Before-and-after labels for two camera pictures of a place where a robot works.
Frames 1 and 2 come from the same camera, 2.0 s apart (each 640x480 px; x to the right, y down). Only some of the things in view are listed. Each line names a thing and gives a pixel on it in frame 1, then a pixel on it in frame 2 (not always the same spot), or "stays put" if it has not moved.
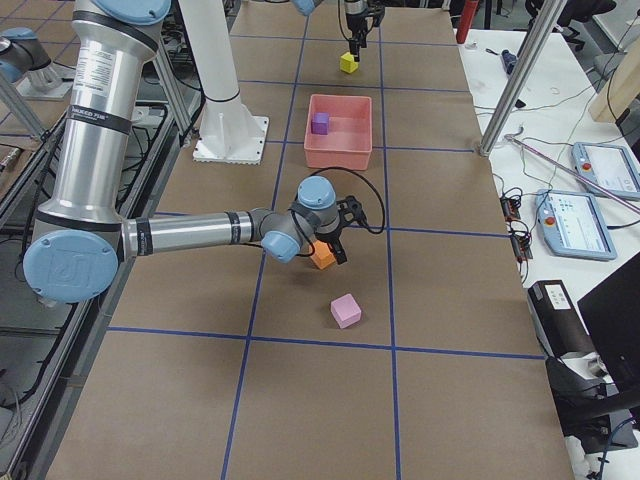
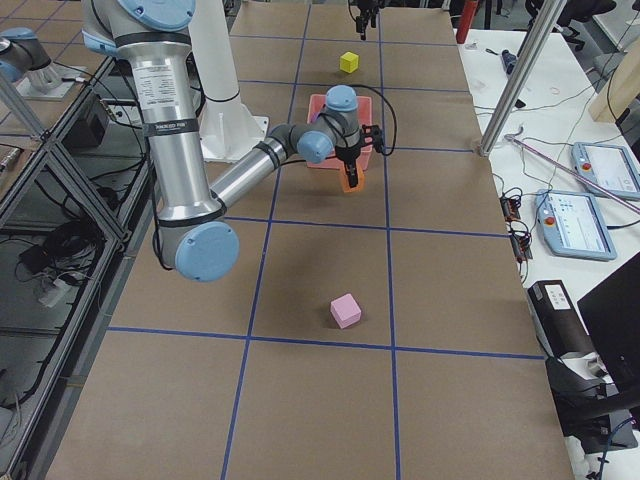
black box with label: x=559 y=326 stays put
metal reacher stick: x=595 y=184 stays put
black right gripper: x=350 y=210 -> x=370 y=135
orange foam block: x=323 y=255 -> x=345 y=182
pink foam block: x=345 y=311 stays put
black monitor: x=611 y=316 stays put
